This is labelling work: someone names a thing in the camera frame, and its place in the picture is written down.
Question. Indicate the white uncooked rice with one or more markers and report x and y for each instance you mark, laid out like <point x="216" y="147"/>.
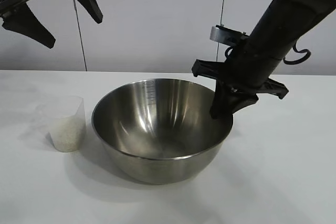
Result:
<point x="68" y="137"/>

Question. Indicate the stainless steel mixing bowl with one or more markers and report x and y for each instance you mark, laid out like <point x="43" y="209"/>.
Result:
<point x="157" y="129"/>

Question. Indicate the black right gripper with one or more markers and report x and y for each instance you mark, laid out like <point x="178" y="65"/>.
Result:
<point x="252" y="66"/>

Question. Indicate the clear plastic measuring cup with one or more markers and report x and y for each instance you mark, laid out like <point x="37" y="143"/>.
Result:
<point x="68" y="108"/>

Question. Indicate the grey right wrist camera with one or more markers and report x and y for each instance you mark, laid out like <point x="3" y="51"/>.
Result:
<point x="216" y="33"/>

